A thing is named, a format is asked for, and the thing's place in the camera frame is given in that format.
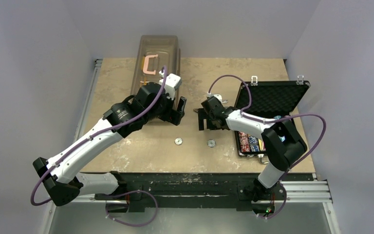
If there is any white poker chip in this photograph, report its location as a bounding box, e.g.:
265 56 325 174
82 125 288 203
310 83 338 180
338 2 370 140
174 137 183 145
207 139 216 148

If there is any yellow blue card deck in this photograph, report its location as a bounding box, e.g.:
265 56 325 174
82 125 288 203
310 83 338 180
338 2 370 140
259 139 266 152

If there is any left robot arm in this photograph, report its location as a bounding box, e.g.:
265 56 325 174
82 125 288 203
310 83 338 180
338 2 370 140
33 75 187 206

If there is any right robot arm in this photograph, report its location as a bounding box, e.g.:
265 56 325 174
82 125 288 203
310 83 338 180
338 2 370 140
201 97 307 198

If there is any red green chip row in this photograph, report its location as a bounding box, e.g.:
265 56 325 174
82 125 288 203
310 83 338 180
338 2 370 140
238 132 250 153

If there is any yellow green chip row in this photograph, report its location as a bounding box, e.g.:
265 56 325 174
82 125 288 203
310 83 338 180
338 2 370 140
248 135 260 152

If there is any black poker case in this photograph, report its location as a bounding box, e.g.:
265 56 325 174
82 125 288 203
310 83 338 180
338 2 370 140
234 76 311 164

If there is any translucent brown storage box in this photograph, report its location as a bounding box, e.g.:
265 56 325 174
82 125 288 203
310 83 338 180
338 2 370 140
131 35 181 123

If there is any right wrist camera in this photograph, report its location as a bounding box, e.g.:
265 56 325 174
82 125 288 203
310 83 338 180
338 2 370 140
206 93 228 104

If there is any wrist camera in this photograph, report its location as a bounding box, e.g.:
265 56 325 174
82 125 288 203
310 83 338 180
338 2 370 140
206 93 228 104
159 74 182 100

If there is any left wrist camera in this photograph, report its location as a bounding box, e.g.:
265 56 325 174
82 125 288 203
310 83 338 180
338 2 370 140
159 74 182 100

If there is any pink box handle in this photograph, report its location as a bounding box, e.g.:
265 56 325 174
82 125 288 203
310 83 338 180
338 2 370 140
142 54 158 76

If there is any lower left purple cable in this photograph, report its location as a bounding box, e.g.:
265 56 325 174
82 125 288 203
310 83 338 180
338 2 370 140
105 189 159 227

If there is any black metal table frame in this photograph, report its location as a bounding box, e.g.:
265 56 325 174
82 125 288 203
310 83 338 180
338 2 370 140
74 173 317 214

